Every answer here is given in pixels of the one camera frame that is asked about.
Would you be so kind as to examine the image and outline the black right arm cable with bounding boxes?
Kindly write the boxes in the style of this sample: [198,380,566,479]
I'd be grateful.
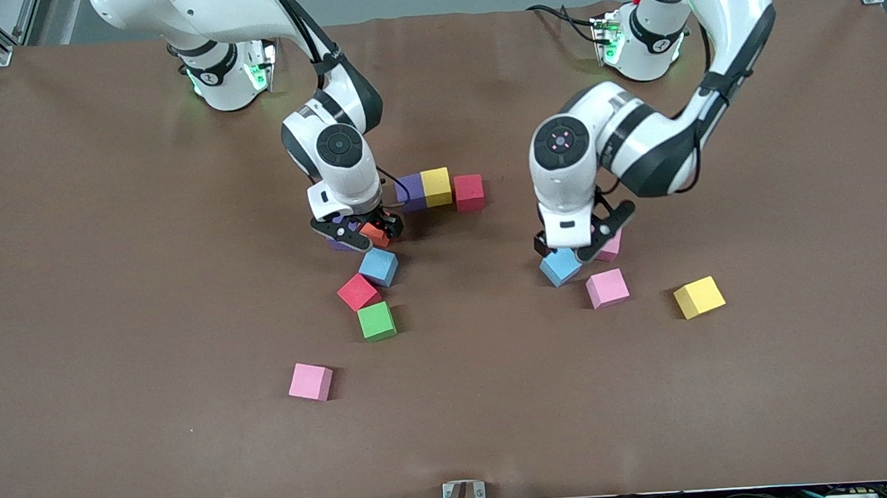
[265,0,412,214]

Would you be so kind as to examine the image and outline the red foam cube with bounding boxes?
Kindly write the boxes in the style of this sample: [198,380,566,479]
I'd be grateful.
[336,272,384,313]
[452,173,487,214]

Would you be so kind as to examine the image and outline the yellow foam cube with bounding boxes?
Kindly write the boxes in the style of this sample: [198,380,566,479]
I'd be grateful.
[420,166,455,209]
[673,275,728,321]

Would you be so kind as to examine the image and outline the pink foam cube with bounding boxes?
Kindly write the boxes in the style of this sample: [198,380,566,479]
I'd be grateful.
[593,227,626,264]
[584,267,632,310]
[287,361,337,404]

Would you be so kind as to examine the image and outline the brown table mat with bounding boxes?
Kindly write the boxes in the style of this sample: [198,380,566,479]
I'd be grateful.
[0,0,887,498]

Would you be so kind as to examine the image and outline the silver base connector plate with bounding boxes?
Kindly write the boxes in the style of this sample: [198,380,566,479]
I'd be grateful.
[242,35,281,94]
[590,11,626,68]

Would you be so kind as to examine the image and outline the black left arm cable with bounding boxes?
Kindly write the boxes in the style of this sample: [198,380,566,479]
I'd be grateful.
[675,0,743,112]

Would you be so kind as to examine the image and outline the green foam cube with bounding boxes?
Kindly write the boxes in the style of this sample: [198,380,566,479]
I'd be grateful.
[356,300,399,343]

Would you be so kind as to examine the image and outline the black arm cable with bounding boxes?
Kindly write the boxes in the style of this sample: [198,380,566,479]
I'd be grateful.
[265,0,412,214]
[675,0,743,112]

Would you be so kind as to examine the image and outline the light blue foam cube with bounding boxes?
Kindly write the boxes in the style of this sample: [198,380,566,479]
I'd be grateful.
[357,244,401,290]
[538,245,586,288]

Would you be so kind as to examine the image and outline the orange foam cube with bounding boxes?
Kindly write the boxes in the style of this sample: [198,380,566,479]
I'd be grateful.
[359,220,393,251]

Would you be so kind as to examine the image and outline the black base cable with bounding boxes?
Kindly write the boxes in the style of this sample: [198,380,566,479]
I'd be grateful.
[526,0,603,48]

